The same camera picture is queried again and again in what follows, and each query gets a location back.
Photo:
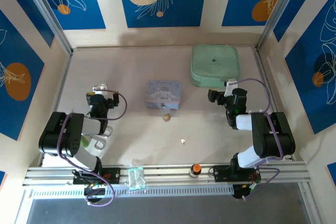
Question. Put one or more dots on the blue cartoon pouch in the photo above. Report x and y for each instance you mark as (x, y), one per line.
(162, 93)

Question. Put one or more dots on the small white crumb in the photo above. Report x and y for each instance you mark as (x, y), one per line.
(183, 141)

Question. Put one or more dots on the small brass padlock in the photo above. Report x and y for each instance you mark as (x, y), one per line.
(166, 118)

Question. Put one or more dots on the white looped plastic object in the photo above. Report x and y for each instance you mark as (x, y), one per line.
(94, 144)

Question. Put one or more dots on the mint green zip case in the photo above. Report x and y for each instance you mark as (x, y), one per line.
(214, 64)

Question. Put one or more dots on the large blue poster white leaves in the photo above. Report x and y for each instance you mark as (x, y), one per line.
(302, 77)

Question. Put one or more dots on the orange emergency button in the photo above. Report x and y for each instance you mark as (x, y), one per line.
(196, 168)

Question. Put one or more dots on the clear plastic bag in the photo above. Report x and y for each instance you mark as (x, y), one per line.
(136, 178)

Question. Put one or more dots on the blue poster white flower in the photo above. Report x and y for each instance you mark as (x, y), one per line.
(86, 11)

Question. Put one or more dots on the large blue poster orange oval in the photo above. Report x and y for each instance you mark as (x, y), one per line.
(15, 51)

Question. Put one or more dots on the blue poster beige circle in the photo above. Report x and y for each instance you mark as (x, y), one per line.
(183, 11)

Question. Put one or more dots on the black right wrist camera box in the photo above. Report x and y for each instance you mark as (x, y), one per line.
(215, 96)

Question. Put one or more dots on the aluminium table edge rail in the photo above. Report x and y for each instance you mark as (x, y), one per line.
(262, 72)
(61, 82)

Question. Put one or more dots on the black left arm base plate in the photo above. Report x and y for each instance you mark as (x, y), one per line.
(113, 175)

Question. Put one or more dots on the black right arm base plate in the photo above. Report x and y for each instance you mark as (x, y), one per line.
(220, 174)

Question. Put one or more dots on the aluminium frame rail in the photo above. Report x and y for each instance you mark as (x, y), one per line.
(162, 172)

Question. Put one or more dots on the aluminium corner post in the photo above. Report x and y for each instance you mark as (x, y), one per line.
(275, 11)
(47, 11)

